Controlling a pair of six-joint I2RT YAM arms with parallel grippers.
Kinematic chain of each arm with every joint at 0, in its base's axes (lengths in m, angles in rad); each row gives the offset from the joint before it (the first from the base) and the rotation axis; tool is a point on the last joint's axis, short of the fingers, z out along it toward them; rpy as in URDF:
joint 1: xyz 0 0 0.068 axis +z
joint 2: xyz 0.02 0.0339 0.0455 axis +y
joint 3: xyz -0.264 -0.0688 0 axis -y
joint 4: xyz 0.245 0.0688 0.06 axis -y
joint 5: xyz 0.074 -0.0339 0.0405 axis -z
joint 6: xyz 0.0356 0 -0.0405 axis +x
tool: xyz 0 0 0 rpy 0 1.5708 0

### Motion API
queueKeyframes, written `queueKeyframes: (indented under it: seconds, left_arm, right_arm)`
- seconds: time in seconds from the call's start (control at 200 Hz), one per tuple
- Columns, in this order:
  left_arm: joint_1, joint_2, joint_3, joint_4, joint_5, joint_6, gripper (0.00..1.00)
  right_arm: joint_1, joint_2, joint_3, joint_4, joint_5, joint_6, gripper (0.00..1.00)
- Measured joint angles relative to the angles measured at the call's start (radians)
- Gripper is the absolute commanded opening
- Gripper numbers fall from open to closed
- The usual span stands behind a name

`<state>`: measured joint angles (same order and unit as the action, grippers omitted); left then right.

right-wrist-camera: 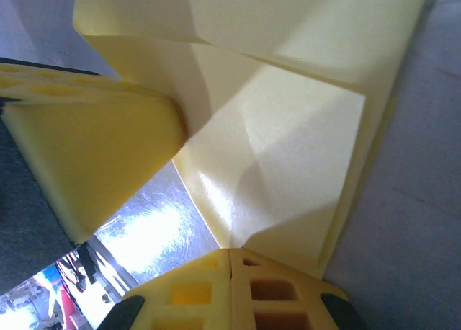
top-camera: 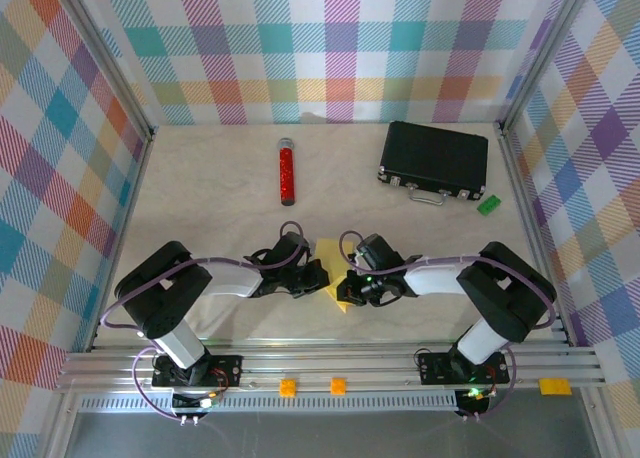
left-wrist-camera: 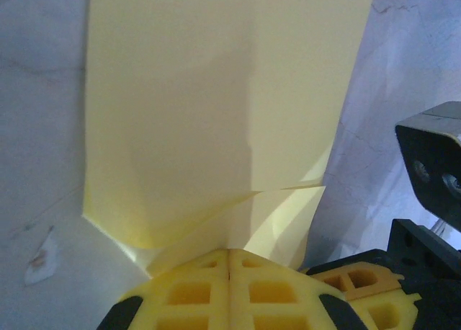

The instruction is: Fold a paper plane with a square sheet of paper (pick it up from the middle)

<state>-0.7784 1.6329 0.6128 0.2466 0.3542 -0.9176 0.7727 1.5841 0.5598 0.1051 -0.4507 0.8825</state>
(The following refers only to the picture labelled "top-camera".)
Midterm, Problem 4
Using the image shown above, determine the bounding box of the aluminium table edge rail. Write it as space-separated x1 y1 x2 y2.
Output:
493 121 574 348
85 127 157 353

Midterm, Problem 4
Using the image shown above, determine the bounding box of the wide orange toy brick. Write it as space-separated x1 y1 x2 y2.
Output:
538 377 573 396

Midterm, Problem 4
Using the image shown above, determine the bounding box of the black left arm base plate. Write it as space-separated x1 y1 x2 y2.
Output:
151 352 244 390

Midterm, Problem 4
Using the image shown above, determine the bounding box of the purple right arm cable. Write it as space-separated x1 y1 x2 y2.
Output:
339 230 557 424

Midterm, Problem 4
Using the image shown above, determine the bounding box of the red glitter tube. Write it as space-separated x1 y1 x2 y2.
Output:
276 137 297 208

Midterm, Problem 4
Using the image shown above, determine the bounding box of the aluminium mounting rail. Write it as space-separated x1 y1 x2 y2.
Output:
53 341 606 393

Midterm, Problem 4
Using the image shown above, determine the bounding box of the yellow paper sheet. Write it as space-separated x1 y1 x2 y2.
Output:
314 237 357 316

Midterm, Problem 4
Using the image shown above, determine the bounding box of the aluminium lower frame post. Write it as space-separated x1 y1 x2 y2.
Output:
37 390 84 458
579 387 624 458

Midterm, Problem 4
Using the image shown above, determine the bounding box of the slotted grey cable duct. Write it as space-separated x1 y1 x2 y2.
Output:
78 392 464 413

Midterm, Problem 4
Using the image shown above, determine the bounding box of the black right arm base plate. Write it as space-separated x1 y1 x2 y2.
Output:
417 350 511 385

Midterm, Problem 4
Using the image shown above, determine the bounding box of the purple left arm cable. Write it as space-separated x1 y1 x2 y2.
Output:
101 221 307 424

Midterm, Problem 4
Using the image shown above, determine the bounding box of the black case with metal handle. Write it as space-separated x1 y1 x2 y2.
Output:
376 120 490 207

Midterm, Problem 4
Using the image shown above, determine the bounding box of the black controller board green light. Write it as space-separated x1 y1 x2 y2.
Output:
455 386 495 413
171 390 222 413

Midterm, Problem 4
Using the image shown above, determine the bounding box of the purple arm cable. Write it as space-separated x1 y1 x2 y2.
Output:
101 221 307 424
339 230 557 424

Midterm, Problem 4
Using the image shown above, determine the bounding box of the aluminium upright frame post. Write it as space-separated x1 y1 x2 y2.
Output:
49 0 156 142
492 0 599 139

